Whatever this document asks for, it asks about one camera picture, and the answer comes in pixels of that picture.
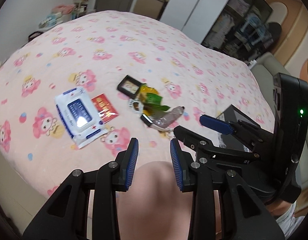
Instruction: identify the white blue wet wipes pack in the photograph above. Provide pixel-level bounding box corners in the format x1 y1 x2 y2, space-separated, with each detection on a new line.
54 86 108 150

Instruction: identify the black box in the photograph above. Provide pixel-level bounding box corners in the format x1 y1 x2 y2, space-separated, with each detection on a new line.
216 104 260 153

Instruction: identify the dark open shelf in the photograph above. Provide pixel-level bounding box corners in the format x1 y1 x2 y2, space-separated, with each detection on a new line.
201 0 274 61

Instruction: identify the red envelope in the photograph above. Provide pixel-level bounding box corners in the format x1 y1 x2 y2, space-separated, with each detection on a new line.
91 93 119 123

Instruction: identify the person's right forearm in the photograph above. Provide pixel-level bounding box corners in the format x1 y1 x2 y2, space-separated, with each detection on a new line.
265 199 305 239

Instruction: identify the white wardrobe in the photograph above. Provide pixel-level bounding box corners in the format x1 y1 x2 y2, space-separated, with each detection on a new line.
159 0 242 44

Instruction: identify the cardboard box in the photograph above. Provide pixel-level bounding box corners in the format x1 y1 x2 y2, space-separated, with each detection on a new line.
133 0 164 19

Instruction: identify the pink printed blanket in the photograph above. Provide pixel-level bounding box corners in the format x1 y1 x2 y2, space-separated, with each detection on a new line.
0 10 275 205

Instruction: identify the clear plastic bag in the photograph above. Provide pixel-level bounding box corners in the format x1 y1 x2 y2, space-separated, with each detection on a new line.
150 106 186 132

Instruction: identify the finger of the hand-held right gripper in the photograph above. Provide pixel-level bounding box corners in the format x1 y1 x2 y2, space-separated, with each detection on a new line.
173 126 260 166
199 114 274 158

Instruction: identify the small black picture frame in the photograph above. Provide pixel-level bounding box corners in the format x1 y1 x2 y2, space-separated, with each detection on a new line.
117 75 144 99

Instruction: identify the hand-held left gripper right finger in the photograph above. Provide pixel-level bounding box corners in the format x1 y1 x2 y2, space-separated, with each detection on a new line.
170 139 285 240

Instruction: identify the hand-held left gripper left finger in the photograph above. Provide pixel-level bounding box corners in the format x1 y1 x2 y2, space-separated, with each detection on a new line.
23 138 139 240

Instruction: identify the pink plush toy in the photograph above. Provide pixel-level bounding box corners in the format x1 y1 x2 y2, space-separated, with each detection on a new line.
53 4 76 15

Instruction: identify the person's leg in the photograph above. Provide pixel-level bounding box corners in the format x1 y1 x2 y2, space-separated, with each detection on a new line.
86 161 222 240

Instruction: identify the small black rectangular item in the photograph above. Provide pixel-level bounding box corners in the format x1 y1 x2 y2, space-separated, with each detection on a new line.
140 114 153 128

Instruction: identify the green snack packet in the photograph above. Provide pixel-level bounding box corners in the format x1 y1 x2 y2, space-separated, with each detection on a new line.
144 92 169 113

